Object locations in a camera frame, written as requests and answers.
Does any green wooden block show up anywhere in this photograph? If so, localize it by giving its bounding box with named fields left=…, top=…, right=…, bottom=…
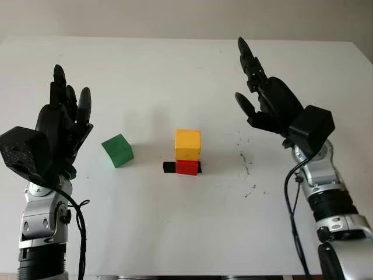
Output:
left=101, top=133, right=135, bottom=169

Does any yellow wooden block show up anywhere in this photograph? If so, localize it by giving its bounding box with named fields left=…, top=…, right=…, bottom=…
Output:
left=174, top=129, right=202, bottom=162

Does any red wooden block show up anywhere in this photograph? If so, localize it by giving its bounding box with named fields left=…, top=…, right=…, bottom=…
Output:
left=175, top=159, right=200, bottom=176

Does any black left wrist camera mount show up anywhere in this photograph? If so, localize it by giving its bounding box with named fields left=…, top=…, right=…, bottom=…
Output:
left=0, top=126, right=59, bottom=187

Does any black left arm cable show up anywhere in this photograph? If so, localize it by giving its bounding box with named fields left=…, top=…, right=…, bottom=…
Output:
left=34, top=177, right=90, bottom=280

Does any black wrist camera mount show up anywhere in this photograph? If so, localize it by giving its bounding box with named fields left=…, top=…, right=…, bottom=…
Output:
left=0, top=126, right=59, bottom=187
left=288, top=105, right=335, bottom=155

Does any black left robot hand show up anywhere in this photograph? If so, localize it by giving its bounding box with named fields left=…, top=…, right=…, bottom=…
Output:
left=34, top=64, right=94, bottom=179

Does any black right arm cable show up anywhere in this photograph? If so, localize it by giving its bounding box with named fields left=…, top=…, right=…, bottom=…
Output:
left=284, top=159, right=312, bottom=277

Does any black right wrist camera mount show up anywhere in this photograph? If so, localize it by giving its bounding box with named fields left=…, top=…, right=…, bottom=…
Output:
left=288, top=105, right=335, bottom=155

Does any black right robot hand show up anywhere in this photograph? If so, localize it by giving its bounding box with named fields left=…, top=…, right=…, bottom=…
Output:
left=234, top=36, right=304, bottom=138

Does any black tape strip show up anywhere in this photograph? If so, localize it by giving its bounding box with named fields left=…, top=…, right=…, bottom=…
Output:
left=163, top=161, right=203, bottom=174

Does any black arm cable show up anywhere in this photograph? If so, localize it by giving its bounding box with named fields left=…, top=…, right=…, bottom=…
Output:
left=284, top=159, right=312, bottom=277
left=34, top=177, right=90, bottom=280

